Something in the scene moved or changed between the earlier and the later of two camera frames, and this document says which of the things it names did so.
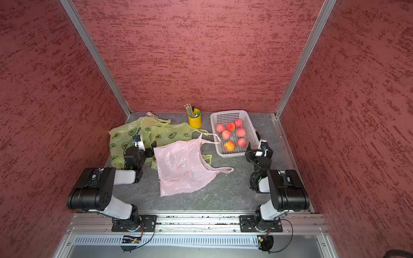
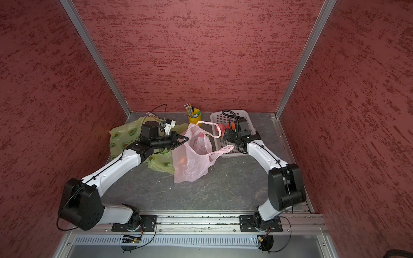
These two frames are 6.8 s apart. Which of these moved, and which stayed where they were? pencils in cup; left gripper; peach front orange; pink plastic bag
Moved: pink plastic bag; peach front orange; left gripper
Stayed: pencils in cup
